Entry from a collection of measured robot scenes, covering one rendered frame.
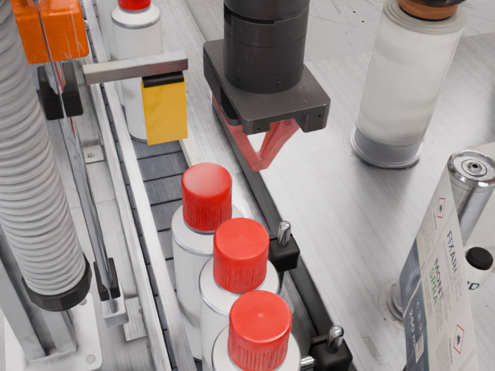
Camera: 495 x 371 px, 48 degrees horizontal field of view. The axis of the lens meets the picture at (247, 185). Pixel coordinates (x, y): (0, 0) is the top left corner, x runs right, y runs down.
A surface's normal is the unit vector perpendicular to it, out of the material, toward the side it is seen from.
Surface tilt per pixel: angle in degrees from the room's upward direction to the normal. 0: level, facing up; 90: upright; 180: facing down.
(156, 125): 90
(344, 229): 0
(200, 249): 45
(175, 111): 90
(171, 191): 0
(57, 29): 90
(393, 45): 91
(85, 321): 0
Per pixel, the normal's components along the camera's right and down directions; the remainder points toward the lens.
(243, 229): 0.04, -0.66
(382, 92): -0.70, 0.49
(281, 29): 0.29, 0.69
